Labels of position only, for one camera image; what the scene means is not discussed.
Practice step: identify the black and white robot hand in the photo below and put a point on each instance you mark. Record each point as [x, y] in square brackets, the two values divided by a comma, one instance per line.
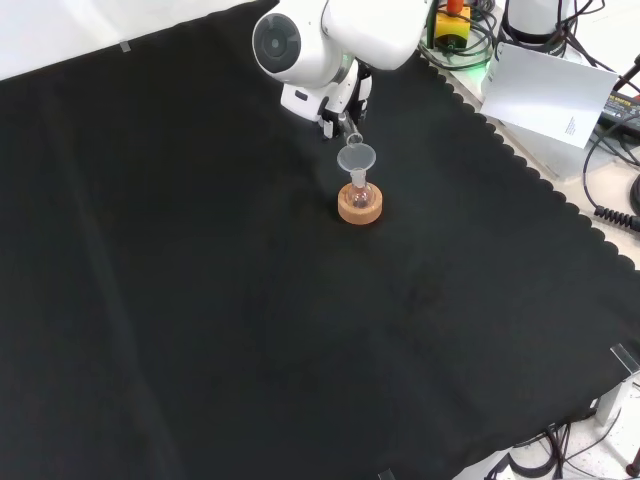
[350, 107]

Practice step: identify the clear graduated cylinder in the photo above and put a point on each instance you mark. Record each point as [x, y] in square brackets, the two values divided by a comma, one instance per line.
[352, 132]

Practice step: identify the clear round-bottom flask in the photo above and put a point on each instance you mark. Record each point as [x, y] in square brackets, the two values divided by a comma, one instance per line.
[358, 194]

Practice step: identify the clear plastic funnel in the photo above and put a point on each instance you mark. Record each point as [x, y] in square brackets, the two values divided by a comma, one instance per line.
[356, 159]

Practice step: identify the yellow stop button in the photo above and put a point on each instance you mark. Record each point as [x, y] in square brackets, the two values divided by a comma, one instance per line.
[452, 27]

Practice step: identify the black cloth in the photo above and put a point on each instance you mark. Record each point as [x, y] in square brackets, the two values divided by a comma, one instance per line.
[280, 280]

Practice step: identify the black power adapter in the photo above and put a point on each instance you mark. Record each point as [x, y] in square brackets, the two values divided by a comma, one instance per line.
[620, 107]

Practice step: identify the white bench leg bracket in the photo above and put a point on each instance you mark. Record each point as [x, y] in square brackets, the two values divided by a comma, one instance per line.
[617, 395]

